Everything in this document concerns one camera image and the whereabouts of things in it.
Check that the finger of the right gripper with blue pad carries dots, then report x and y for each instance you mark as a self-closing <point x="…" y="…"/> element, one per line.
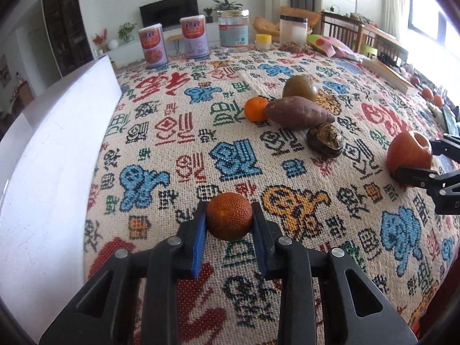
<point x="416" y="177"/>
<point x="448" y="145"/>

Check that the small orange tangerine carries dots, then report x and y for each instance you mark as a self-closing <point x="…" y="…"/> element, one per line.
<point x="254" y="109"/>

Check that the colourful woven tablecloth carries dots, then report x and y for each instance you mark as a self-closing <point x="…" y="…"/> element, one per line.
<point x="179" y="136"/>

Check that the green-brown round fruit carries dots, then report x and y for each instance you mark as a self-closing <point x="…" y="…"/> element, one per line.
<point x="300" y="86"/>

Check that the colourful spotted bag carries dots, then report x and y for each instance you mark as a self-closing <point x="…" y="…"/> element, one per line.
<point x="332" y="47"/>

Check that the brown sweet potato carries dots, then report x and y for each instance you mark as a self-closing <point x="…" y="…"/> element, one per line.
<point x="297" y="113"/>

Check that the dark orange tangerine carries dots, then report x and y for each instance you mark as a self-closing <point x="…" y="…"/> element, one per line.
<point x="229" y="216"/>

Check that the orange cushion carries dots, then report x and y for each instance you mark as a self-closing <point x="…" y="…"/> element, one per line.
<point x="292" y="15"/>

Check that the green potted plant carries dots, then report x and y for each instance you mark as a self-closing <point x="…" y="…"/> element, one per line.
<point x="225" y="5"/>

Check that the small yellow lid jar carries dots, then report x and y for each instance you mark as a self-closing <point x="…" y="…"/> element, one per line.
<point x="263" y="42"/>

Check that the clear black lid container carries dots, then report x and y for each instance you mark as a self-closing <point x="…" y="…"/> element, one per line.
<point x="293" y="29"/>

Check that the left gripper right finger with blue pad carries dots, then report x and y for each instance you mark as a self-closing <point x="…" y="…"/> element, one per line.
<point x="354" y="310"/>

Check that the large red apple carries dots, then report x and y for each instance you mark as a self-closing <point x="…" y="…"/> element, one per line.
<point x="410" y="149"/>

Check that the clear jar blue label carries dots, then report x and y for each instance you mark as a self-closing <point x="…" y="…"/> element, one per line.
<point x="233" y="28"/>

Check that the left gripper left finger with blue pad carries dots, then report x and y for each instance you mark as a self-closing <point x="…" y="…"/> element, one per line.
<point x="104" y="309"/>

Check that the dark wrinkled passion fruit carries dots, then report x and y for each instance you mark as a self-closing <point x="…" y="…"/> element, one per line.
<point x="326" y="140"/>

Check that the purple labelled tin can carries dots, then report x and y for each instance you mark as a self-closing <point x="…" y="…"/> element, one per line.
<point x="194" y="36"/>

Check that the orange labelled tin can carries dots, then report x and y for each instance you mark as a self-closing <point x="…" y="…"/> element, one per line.
<point x="152" y="43"/>

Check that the black television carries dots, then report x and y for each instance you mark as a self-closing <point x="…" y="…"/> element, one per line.
<point x="168" y="12"/>

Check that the book on table edge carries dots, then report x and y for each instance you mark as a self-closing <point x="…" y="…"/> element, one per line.
<point x="390" y="76"/>

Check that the white board panel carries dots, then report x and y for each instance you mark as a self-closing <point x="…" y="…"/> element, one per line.
<point x="48" y="157"/>

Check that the wooden chair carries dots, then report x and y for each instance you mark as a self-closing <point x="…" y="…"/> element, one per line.
<point x="363" y="38"/>

